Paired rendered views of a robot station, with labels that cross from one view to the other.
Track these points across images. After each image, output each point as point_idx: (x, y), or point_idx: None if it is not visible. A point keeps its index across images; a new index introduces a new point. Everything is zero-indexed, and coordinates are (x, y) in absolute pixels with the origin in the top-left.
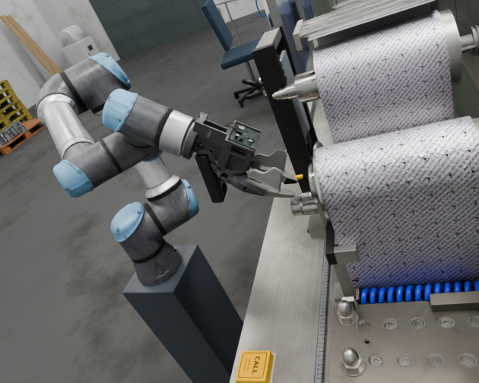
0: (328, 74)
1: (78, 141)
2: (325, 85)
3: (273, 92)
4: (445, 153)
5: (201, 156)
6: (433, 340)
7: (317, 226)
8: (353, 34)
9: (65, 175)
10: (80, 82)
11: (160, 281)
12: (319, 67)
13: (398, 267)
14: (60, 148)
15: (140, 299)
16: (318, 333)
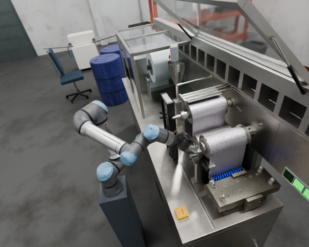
0: (195, 113)
1: (124, 143)
2: (194, 116)
3: (170, 116)
4: (239, 137)
5: (175, 144)
6: (237, 186)
7: (196, 160)
8: None
9: (130, 158)
10: (93, 114)
11: (117, 194)
12: (193, 111)
13: (222, 168)
14: (115, 146)
15: (108, 205)
16: (194, 195)
